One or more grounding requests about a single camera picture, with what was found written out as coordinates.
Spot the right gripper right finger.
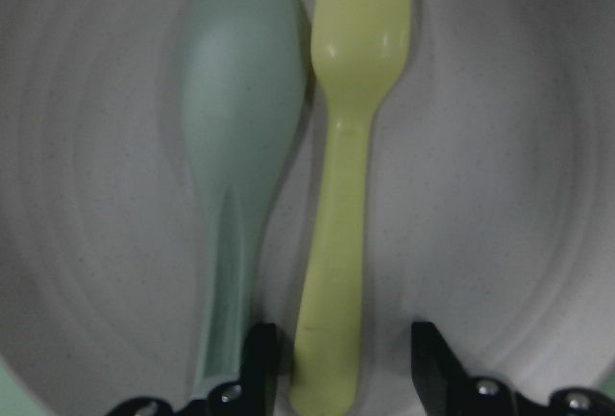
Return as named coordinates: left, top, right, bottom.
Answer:
left=410, top=321, right=470, bottom=415

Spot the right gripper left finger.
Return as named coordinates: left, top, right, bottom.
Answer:
left=239, top=323, right=279, bottom=416

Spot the white round plate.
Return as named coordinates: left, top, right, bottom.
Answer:
left=1, top=0, right=614, bottom=415

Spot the pale green spoon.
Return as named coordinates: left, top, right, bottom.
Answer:
left=180, top=0, right=309, bottom=397

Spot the yellow plastic fork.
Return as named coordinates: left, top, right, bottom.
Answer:
left=289, top=0, right=411, bottom=415

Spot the light green tray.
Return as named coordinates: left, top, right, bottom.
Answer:
left=1, top=359, right=49, bottom=416

